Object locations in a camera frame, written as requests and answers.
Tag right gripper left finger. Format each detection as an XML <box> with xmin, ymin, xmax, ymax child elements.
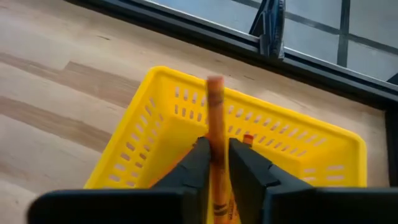
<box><xmin>27</xmin><ymin>136</ymin><xmax>211</xmax><ymax>224</ymax></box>

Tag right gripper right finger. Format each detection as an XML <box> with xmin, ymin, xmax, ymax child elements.
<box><xmin>229</xmin><ymin>138</ymin><xmax>398</xmax><ymax>224</ymax></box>

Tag screws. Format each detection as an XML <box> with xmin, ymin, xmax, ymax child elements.
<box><xmin>206</xmin><ymin>75</ymin><xmax>242</xmax><ymax>224</ymax></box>

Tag yellow plastic basket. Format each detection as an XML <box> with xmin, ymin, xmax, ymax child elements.
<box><xmin>83</xmin><ymin>65</ymin><xmax>368</xmax><ymax>224</ymax></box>

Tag black table clamp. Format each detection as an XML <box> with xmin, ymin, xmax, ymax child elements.
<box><xmin>248</xmin><ymin>0</ymin><xmax>286</xmax><ymax>60</ymax></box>

